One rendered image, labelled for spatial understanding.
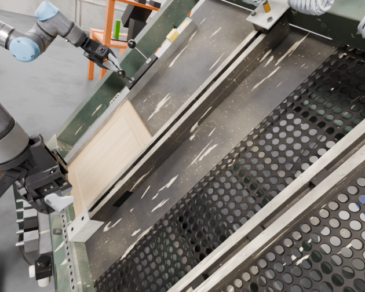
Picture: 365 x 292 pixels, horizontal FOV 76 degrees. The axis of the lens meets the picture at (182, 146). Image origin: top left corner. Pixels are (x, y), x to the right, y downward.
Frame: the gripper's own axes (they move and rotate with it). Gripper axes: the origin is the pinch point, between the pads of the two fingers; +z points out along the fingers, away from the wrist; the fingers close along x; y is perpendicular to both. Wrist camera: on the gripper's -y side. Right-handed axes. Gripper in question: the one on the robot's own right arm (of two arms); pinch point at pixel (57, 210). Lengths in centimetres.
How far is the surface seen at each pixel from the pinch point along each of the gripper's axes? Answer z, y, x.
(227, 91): 1, 58, 16
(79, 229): 34.1, -7.7, 16.4
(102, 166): 32, 8, 39
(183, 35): -2, 65, 59
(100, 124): 25, 15, 59
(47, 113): 124, -46, 263
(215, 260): 13.1, 27.4, -24.0
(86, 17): 168, 90, 778
